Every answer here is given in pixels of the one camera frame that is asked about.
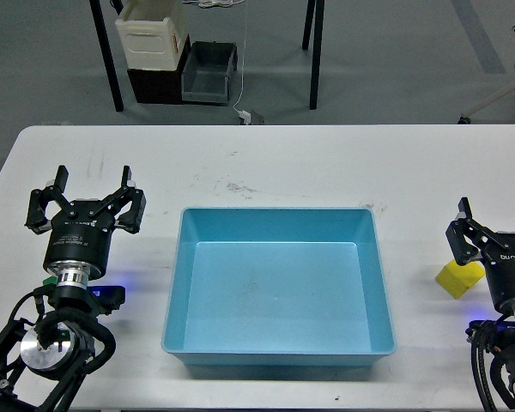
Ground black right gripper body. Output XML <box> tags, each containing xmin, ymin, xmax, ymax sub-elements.
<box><xmin>482</xmin><ymin>233</ymin><xmax>515</xmax><ymax>313</ymax></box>

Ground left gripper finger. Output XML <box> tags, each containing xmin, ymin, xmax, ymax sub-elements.
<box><xmin>25</xmin><ymin>165</ymin><xmax>71</xmax><ymax>234</ymax></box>
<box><xmin>94</xmin><ymin>166</ymin><xmax>146</xmax><ymax>234</ymax></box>

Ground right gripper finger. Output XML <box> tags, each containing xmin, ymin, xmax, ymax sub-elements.
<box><xmin>445</xmin><ymin>197</ymin><xmax>498</xmax><ymax>265</ymax></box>

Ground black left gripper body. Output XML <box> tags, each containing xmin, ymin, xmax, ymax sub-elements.
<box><xmin>43</xmin><ymin>199</ymin><xmax>115</xmax><ymax>279</ymax></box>

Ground yellow block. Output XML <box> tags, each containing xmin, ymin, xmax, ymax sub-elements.
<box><xmin>435</xmin><ymin>260</ymin><xmax>486</xmax><ymax>300</ymax></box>

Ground green block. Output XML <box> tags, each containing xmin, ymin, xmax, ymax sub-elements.
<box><xmin>42</xmin><ymin>276</ymin><xmax>57</xmax><ymax>286</ymax></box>

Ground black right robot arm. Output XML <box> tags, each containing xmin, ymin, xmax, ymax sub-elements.
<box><xmin>445</xmin><ymin>197</ymin><xmax>515</xmax><ymax>411</ymax></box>

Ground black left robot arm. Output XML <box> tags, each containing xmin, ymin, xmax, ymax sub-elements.
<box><xmin>0</xmin><ymin>166</ymin><xmax>146</xmax><ymax>411</ymax></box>

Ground dark brown box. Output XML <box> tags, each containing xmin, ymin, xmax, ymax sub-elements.
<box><xmin>124</xmin><ymin>33</ymin><xmax>191</xmax><ymax>105</ymax></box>

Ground light blue plastic bin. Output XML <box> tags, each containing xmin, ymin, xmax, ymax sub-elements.
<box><xmin>162</xmin><ymin>208</ymin><xmax>397</xmax><ymax>367</ymax></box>

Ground white power adapter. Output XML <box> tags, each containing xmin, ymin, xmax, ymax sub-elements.
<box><xmin>238</xmin><ymin>110</ymin><xmax>251</xmax><ymax>124</ymax></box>

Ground grey plastic bin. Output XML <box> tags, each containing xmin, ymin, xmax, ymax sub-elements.
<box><xmin>181</xmin><ymin>41</ymin><xmax>238</xmax><ymax>106</ymax></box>

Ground cream plastic crate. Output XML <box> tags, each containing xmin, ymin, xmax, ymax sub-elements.
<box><xmin>115</xmin><ymin>0</ymin><xmax>188</xmax><ymax>71</ymax></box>

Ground black table leg left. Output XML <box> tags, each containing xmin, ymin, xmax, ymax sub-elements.
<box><xmin>89</xmin><ymin>0</ymin><xmax>124</xmax><ymax>112</ymax></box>

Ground black table leg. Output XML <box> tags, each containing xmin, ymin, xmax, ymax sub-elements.
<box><xmin>89</xmin><ymin>0</ymin><xmax>124</xmax><ymax>112</ymax></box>
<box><xmin>301</xmin><ymin>0</ymin><xmax>325</xmax><ymax>110</ymax></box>

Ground black table leg right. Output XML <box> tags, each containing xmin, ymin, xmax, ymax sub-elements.
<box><xmin>301</xmin><ymin>0</ymin><xmax>325</xmax><ymax>110</ymax></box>

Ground white cable bundle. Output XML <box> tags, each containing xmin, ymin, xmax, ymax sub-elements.
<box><xmin>183</xmin><ymin>0</ymin><xmax>245</xmax><ymax>9</ymax></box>

